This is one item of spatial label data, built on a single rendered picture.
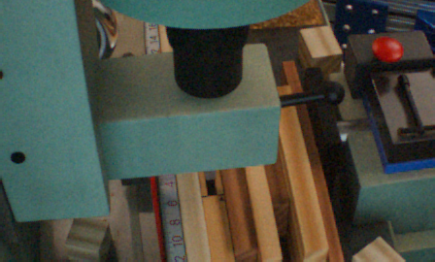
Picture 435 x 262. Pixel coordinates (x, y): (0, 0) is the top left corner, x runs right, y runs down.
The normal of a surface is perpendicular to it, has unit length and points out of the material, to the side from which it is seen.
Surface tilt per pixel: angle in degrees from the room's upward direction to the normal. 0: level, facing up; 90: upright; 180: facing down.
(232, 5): 90
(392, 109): 0
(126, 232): 0
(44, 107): 90
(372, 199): 90
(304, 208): 0
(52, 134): 90
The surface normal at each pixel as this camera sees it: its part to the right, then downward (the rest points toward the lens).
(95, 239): 0.00, -0.66
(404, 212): 0.13, 0.74
